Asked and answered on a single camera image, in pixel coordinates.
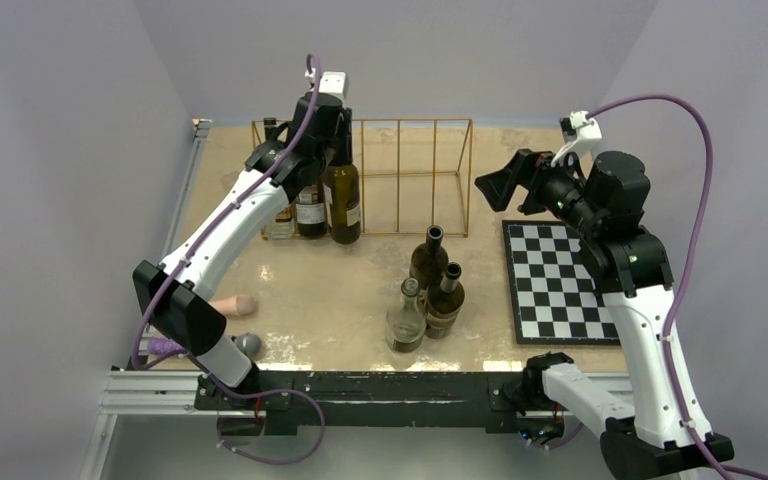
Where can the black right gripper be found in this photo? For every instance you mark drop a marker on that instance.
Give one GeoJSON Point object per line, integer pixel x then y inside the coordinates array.
{"type": "Point", "coordinates": [527, 166]}

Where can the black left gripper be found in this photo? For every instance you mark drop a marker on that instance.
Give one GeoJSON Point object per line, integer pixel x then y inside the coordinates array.
{"type": "Point", "coordinates": [342, 126]}

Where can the dark brown bottle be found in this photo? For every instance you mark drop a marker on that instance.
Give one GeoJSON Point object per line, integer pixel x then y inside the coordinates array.
{"type": "Point", "coordinates": [341, 183]}

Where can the green wine bottle silver neck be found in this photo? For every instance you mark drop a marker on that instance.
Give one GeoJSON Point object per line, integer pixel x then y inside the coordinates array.
{"type": "Point", "coordinates": [310, 210]}

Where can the clear liquor bottle black cap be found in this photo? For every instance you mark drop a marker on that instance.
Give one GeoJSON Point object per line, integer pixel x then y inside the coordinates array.
{"type": "Point", "coordinates": [282, 226]}

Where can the clear glass bottle front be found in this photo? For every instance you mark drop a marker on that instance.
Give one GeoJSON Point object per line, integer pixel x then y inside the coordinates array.
{"type": "Point", "coordinates": [405, 322]}

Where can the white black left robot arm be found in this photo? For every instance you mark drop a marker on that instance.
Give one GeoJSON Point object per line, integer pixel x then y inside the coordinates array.
{"type": "Point", "coordinates": [174, 294]}

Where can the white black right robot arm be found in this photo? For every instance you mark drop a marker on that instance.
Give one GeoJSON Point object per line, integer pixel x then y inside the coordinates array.
{"type": "Point", "coordinates": [662, 431]}

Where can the green bottle silver foil neck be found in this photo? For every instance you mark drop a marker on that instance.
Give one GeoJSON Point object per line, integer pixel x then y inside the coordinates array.
{"type": "Point", "coordinates": [443, 302]}

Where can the black white chessboard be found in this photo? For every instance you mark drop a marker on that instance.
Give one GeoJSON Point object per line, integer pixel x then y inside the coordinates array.
{"type": "Point", "coordinates": [552, 295]}

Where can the beige toy microphone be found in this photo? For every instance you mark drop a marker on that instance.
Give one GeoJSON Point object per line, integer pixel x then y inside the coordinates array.
{"type": "Point", "coordinates": [235, 306]}

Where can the purple glitter microphone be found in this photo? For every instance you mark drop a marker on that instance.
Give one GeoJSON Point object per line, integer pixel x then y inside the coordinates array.
{"type": "Point", "coordinates": [249, 343]}

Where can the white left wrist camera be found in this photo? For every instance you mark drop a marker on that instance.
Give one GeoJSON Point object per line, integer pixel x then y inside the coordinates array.
{"type": "Point", "coordinates": [333, 88]}

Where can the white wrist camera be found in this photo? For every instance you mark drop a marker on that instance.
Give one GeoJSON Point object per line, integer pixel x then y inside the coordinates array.
{"type": "Point", "coordinates": [333, 88]}
{"type": "Point", "coordinates": [581, 133]}

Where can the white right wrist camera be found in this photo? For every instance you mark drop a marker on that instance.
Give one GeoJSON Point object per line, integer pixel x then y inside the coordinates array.
{"type": "Point", "coordinates": [581, 133]}

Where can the gold wire wine rack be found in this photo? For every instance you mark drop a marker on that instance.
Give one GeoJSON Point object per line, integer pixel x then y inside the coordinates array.
{"type": "Point", "coordinates": [414, 172]}

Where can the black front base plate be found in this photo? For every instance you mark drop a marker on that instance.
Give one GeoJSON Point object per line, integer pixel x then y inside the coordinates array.
{"type": "Point", "coordinates": [496, 402]}

